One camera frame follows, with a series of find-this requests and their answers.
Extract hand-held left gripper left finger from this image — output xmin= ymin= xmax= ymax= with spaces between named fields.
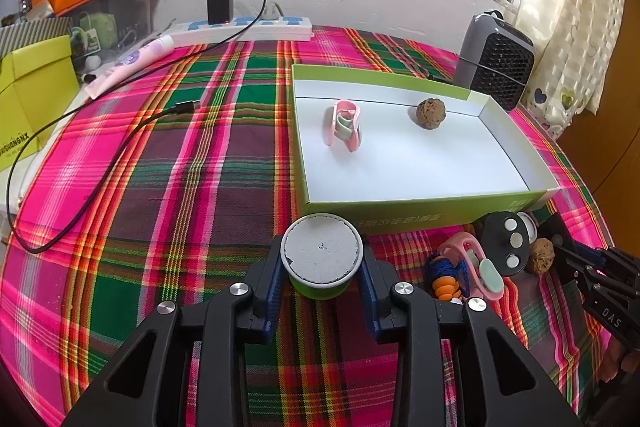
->
xmin=62 ymin=234 xmax=286 ymax=427

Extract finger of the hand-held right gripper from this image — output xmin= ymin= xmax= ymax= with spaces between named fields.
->
xmin=559 ymin=244 xmax=608 ymax=269
xmin=570 ymin=264 xmax=606 ymax=293

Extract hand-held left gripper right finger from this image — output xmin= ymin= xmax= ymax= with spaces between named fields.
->
xmin=357 ymin=243 xmax=583 ymax=427

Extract black plate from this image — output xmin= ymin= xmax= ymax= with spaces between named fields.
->
xmin=542 ymin=212 xmax=577 ymax=258

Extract brown walnut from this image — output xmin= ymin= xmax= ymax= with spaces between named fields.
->
xmin=530 ymin=238 xmax=556 ymax=275
xmin=416 ymin=98 xmax=447 ymax=131

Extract green stand with white top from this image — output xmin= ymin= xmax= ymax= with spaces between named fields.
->
xmin=280 ymin=213 xmax=364 ymax=301

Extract blue rope orange bead toy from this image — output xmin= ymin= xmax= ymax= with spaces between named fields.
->
xmin=425 ymin=254 xmax=471 ymax=305

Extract pink clip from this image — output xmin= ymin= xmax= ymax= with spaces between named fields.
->
xmin=322 ymin=100 xmax=362 ymax=152
xmin=437 ymin=232 xmax=505 ymax=300

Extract green and white cardboard box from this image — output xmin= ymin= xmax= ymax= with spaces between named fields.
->
xmin=287 ymin=63 xmax=562 ymax=235

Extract person's right hand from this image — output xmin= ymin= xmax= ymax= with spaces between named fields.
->
xmin=600 ymin=342 xmax=631 ymax=383

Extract black disc with metal magnets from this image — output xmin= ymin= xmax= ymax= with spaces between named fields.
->
xmin=481 ymin=211 xmax=532 ymax=278

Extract plaid tablecloth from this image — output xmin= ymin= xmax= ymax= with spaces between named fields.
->
xmin=0 ymin=25 xmax=621 ymax=427

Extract grey portable heater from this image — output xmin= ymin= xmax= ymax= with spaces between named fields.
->
xmin=457 ymin=10 xmax=537 ymax=112

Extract cream curtain with hearts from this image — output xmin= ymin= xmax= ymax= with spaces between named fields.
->
xmin=500 ymin=0 xmax=628 ymax=142

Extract white and blue power strip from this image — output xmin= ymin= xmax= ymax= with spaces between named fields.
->
xmin=159 ymin=14 xmax=314 ymax=45

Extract pink toothpaste tube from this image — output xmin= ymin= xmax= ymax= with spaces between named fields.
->
xmin=84 ymin=34 xmax=175 ymax=99

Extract black charger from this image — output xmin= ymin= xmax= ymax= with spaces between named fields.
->
xmin=206 ymin=0 xmax=235 ymax=25

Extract green plush toy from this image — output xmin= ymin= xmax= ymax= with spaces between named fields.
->
xmin=80 ymin=12 xmax=118 ymax=52

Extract small cartoon figurine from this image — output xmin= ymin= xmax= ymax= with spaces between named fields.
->
xmin=70 ymin=27 xmax=93 ymax=70

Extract grey striped box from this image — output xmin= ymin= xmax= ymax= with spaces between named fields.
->
xmin=0 ymin=17 xmax=73 ymax=58

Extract black charging cable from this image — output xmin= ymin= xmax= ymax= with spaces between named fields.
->
xmin=7 ymin=0 xmax=267 ymax=254

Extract black heater cable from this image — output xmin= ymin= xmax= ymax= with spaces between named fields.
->
xmin=427 ymin=57 xmax=531 ymax=84

